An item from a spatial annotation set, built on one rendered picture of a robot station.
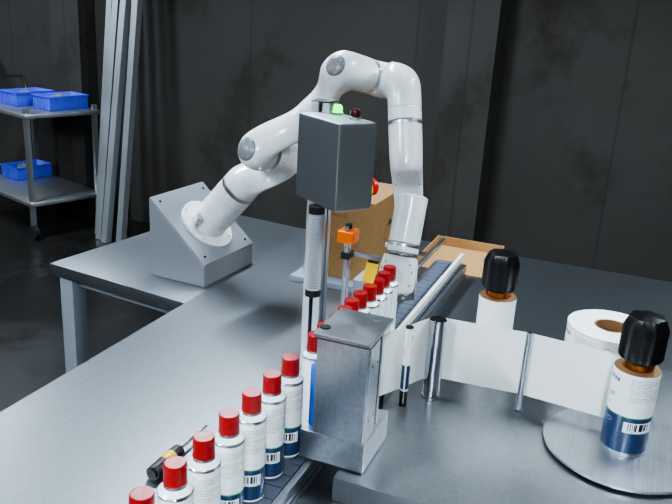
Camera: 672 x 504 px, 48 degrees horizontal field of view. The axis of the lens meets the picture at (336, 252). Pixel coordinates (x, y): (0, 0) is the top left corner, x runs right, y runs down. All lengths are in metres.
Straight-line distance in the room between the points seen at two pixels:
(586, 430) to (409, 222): 0.68
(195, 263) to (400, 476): 1.19
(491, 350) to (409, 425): 0.25
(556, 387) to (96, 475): 0.95
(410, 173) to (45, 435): 1.07
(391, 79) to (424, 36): 2.58
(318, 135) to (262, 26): 3.56
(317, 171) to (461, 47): 2.78
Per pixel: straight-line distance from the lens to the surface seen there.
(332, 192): 1.59
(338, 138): 1.56
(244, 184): 2.34
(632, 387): 1.56
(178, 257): 2.44
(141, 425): 1.69
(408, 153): 1.97
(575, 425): 1.69
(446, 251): 2.89
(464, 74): 4.34
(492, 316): 1.80
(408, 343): 1.60
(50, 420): 1.74
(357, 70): 2.07
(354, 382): 1.36
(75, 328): 2.73
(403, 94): 2.00
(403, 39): 4.65
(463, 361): 1.70
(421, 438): 1.57
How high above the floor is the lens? 1.70
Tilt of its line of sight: 18 degrees down
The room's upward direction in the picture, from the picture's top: 3 degrees clockwise
